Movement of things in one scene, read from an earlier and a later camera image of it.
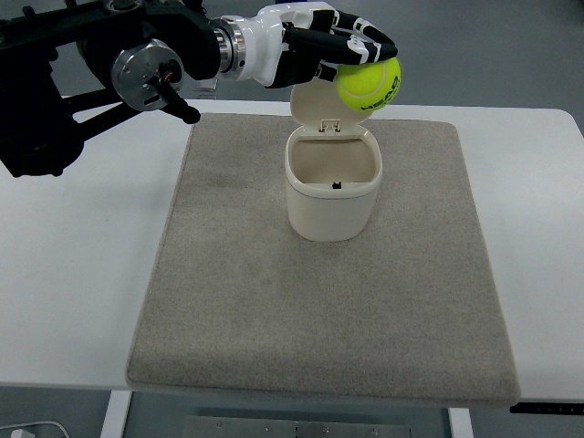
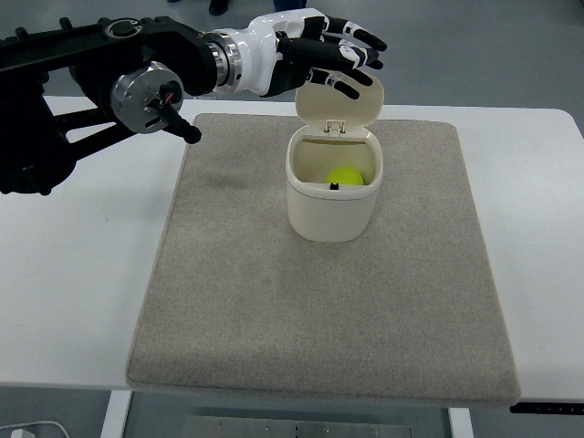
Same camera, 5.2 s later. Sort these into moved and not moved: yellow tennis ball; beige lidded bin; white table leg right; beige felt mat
Moved: yellow tennis ball
Not moved: white table leg right; beige lidded bin; beige felt mat
